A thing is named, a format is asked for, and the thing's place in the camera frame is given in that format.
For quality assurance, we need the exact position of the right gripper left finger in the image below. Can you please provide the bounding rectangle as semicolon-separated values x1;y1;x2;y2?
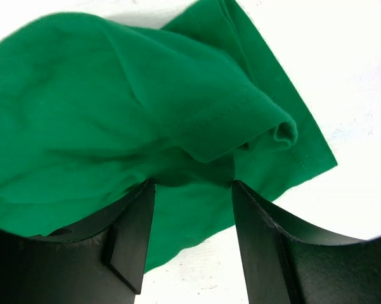
28;179;156;295

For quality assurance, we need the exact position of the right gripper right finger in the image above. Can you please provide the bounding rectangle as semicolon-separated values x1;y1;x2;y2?
231;181;368;303

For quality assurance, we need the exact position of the green t shirt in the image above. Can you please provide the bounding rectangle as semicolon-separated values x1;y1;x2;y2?
0;1;337;270

